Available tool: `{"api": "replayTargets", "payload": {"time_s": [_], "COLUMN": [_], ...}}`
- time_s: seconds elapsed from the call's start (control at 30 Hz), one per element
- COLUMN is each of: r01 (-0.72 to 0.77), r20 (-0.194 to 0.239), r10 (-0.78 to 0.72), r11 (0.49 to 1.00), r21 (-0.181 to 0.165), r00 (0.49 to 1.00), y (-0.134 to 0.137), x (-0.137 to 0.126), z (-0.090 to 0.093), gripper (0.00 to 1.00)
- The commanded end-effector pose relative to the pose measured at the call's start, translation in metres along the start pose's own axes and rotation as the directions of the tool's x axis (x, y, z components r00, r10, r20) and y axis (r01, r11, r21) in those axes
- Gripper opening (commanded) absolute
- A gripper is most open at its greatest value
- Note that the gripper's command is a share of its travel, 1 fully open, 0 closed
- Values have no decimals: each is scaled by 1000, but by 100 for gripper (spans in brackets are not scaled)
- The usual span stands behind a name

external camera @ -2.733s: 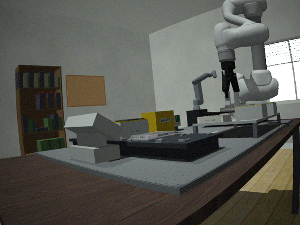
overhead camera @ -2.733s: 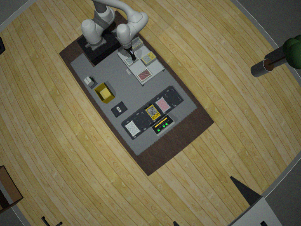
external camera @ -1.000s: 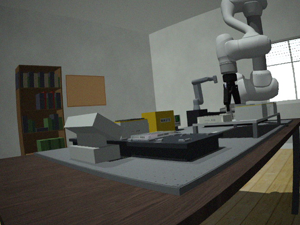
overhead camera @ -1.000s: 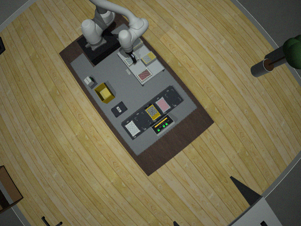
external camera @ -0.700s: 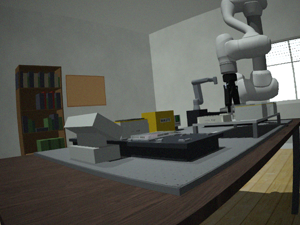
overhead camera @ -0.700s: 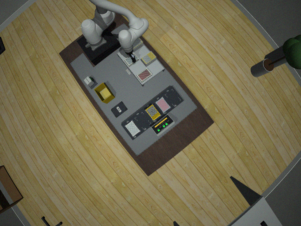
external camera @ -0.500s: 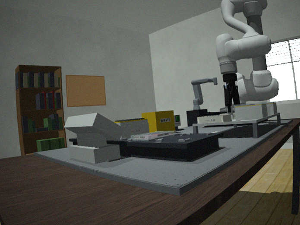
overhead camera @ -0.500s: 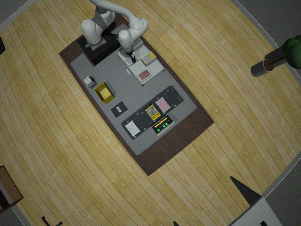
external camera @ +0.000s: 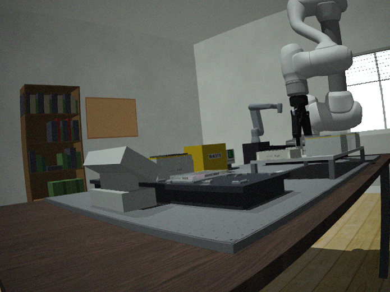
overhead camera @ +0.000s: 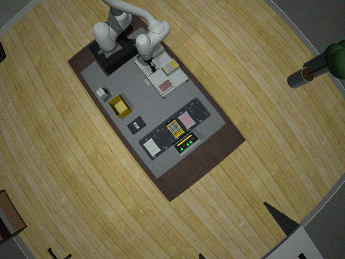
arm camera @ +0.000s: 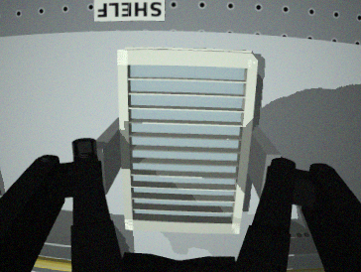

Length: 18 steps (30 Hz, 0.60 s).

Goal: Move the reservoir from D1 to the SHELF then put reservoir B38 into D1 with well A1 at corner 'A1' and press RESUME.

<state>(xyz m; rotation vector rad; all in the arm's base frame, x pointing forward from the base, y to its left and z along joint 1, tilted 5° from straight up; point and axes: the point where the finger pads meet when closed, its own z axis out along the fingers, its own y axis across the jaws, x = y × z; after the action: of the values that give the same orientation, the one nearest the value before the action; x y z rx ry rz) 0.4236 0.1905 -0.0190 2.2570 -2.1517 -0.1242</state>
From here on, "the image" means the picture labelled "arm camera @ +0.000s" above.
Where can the white multi-trough reservoir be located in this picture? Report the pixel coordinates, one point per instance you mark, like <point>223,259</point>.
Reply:
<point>185,118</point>

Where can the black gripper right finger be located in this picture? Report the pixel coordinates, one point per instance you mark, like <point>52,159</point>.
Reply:
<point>331,211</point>

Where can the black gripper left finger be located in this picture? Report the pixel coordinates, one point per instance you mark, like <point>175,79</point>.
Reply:
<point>30,207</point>

